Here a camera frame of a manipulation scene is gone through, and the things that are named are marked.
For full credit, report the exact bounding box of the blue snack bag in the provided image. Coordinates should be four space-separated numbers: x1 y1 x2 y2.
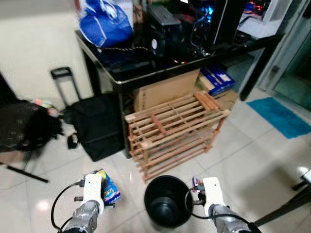
94 168 121 205

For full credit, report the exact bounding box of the black rubbish bin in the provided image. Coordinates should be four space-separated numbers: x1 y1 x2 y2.
144 175 193 229

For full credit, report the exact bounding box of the wooden slatted shoe rack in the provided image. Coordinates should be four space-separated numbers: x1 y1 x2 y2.
124 91 231 183

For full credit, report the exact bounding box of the small brown cardboard box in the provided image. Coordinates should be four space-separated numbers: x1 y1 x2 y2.
214 90 240 111

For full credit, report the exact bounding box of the white table with black leg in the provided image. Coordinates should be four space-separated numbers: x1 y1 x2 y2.
253 167 311 228

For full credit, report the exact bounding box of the large brown cardboard box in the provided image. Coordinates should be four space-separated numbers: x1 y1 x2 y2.
132 69 201 112

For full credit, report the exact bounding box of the blue floor mat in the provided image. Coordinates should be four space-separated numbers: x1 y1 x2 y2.
245 97 311 139

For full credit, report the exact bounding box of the blue printed box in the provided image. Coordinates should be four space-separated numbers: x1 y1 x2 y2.
199 66 237 96

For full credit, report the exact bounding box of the black trolley bag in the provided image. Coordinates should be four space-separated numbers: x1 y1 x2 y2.
51 67 125 162

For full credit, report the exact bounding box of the black keyboard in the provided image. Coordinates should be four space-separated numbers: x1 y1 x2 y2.
96 48 155 68

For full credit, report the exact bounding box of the open black computer case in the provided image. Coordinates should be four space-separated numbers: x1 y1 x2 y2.
145 0 246 66

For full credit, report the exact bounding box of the black rod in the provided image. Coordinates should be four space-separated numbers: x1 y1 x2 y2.
0 162 50 184

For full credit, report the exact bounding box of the colourful snack packet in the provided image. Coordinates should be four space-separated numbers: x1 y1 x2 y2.
30 99 63 118

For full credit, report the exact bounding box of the white box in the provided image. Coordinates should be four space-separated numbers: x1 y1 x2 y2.
237 0 278 38

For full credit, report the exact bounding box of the black mesh bag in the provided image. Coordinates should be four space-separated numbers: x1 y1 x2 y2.
0 100 64 153

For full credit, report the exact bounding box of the blue plastic bag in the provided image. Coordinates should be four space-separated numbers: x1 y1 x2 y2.
79 0 134 48

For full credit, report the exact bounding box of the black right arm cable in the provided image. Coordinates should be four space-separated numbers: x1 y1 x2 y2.
185 187 253 229

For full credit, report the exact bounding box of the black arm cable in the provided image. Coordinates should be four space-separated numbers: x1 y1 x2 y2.
51 181 86 233
185 187 253 229

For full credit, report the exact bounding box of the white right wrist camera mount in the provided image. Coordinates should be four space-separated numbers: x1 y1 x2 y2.
202 177 226 216

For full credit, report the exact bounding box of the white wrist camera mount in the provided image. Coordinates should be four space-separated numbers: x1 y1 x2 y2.
82 173 104 215
202 177 226 216

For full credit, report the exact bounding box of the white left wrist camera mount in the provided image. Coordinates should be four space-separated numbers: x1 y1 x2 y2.
82 173 104 215

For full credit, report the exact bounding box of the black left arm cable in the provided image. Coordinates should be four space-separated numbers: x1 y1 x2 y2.
51 181 86 233

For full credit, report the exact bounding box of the grey sliding door frame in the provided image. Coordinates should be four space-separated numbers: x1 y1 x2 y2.
255 0 311 95

